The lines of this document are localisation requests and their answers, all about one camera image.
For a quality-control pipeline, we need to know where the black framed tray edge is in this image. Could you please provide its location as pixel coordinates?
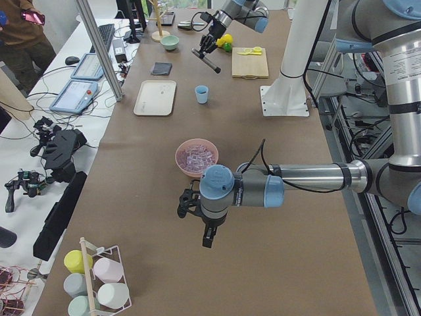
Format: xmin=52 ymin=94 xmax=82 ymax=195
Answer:
xmin=146 ymin=12 xmax=176 ymax=27

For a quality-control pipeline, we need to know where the yellow cup in rack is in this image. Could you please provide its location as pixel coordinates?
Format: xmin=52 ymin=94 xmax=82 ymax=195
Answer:
xmin=64 ymin=250 xmax=85 ymax=274

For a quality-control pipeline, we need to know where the white test tube rack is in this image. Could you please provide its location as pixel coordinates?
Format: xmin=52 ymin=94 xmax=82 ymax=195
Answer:
xmin=80 ymin=237 xmax=132 ymax=315

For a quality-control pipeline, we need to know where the steel ice scoop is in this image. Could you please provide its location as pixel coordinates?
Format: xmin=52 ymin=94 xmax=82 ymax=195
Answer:
xmin=177 ymin=21 xmax=205 ymax=30

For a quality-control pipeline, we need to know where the grey folded cloth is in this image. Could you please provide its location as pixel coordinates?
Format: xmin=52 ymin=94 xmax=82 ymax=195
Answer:
xmin=151 ymin=62 xmax=172 ymax=76

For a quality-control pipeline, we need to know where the person in brown clothes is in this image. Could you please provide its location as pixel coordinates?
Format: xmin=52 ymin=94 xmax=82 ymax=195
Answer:
xmin=1 ymin=1 xmax=56 ymax=93

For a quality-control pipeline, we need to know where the black keyboard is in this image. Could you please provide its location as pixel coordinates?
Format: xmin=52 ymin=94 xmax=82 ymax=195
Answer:
xmin=97 ymin=24 xmax=115 ymax=52

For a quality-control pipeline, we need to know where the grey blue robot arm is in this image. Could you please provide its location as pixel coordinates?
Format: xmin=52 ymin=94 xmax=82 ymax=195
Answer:
xmin=177 ymin=1 xmax=420 ymax=248
xmin=192 ymin=0 xmax=269 ymax=59

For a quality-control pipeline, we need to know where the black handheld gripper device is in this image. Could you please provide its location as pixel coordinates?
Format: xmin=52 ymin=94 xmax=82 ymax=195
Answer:
xmin=30 ymin=117 xmax=87 ymax=183

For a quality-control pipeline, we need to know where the green lime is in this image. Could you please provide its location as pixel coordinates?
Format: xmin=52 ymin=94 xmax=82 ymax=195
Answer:
xmin=223 ymin=43 xmax=232 ymax=52

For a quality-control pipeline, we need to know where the aluminium frame post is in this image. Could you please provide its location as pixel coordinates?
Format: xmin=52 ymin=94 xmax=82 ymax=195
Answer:
xmin=76 ymin=0 xmax=124 ymax=101

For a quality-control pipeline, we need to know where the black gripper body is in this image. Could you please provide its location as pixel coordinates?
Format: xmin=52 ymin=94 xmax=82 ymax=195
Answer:
xmin=200 ymin=11 xmax=229 ymax=42
xmin=177 ymin=180 xmax=228 ymax=234

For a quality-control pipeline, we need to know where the pink bowl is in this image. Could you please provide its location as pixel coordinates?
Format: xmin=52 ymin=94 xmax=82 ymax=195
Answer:
xmin=175 ymin=138 xmax=219 ymax=178

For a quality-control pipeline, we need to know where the cream rabbit tray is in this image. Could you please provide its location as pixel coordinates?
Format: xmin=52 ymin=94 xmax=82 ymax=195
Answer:
xmin=133 ymin=80 xmax=176 ymax=117

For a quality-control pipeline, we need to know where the light blue plastic cup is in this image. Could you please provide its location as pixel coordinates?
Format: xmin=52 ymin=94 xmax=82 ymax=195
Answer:
xmin=195 ymin=85 xmax=209 ymax=104

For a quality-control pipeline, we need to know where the black computer mouse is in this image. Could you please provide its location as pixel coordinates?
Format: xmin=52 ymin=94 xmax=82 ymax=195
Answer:
xmin=64 ymin=56 xmax=80 ymax=66

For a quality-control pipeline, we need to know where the black monitor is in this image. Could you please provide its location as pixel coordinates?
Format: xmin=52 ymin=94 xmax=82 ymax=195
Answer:
xmin=116 ymin=0 xmax=147 ymax=44

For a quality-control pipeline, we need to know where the blue teach pendant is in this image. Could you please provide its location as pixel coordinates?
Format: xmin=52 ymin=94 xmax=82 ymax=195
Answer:
xmin=70 ymin=53 xmax=104 ymax=81
xmin=49 ymin=80 xmax=99 ymax=114

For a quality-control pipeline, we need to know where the white cup in rack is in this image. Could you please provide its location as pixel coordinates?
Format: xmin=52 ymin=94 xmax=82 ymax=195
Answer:
xmin=97 ymin=283 xmax=130 ymax=309

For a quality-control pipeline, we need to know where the grey cup in rack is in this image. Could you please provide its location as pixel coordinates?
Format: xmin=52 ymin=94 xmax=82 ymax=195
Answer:
xmin=63 ymin=273 xmax=87 ymax=298

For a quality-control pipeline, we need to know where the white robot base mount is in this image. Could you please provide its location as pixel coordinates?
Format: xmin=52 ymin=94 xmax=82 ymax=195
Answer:
xmin=260 ymin=0 xmax=330 ymax=117

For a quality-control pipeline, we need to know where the light green bowl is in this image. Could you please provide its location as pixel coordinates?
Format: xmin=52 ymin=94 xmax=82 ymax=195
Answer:
xmin=160 ymin=35 xmax=180 ymax=51

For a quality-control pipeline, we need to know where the steel muddler with black tip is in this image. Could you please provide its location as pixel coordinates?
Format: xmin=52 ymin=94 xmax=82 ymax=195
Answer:
xmin=191 ymin=49 xmax=221 ymax=74

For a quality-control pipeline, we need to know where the upper whole yellow lemon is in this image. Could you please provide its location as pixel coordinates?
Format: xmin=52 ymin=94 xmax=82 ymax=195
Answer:
xmin=216 ymin=34 xmax=234 ymax=47

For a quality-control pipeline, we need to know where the mint cup in rack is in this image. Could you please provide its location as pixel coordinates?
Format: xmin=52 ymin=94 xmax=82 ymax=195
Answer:
xmin=67 ymin=296 xmax=90 ymax=316

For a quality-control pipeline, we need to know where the bamboo cutting board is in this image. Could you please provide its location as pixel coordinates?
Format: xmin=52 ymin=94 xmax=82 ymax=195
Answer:
xmin=232 ymin=47 xmax=269 ymax=79

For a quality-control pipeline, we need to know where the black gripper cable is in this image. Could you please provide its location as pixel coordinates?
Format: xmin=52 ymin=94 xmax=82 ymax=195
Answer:
xmin=236 ymin=138 xmax=348 ymax=194
xmin=189 ymin=11 xmax=218 ymax=33

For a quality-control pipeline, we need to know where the pink cup in rack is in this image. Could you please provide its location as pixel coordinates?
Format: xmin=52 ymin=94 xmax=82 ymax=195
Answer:
xmin=93 ymin=257 xmax=124 ymax=283

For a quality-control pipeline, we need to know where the black speaker bar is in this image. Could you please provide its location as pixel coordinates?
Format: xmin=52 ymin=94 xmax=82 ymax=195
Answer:
xmin=33 ymin=171 xmax=87 ymax=261

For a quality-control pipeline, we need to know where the pile of clear ice cubes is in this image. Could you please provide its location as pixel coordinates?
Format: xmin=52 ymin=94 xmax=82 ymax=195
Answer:
xmin=177 ymin=145 xmax=216 ymax=173

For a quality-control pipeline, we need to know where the wooden cup rack stand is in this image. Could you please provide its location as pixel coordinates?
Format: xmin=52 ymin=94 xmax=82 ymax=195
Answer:
xmin=149 ymin=0 xmax=170 ymax=42

